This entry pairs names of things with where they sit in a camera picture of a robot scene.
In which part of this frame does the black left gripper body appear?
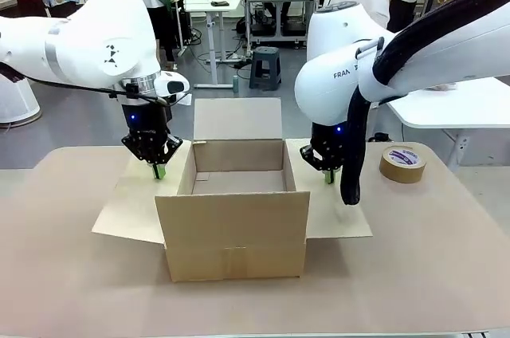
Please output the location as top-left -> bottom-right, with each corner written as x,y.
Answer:
121,100 -> 173,164

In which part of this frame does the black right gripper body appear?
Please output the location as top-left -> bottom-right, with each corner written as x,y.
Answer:
311,122 -> 348,171

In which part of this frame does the brown packing tape roll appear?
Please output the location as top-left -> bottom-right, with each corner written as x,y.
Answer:
379,144 -> 428,185

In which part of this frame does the brown cardboard box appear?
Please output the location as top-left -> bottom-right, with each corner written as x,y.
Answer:
91,96 -> 374,284

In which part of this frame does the grey plastic stool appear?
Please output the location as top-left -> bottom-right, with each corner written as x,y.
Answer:
249,45 -> 283,90

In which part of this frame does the white rounded table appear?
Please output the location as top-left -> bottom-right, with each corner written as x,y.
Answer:
385,76 -> 510,172

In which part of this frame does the white standing desk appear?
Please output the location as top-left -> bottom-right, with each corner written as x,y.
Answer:
184,0 -> 245,90

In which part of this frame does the black right arm cable sleeve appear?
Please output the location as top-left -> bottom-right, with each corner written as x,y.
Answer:
339,0 -> 510,207

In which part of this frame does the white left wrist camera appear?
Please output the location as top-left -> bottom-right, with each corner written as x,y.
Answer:
153,70 -> 191,97

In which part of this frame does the white round robot pedestal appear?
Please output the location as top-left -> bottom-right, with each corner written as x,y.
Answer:
0,73 -> 42,125

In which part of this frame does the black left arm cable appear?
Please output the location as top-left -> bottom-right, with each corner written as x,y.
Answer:
0,61 -> 169,107

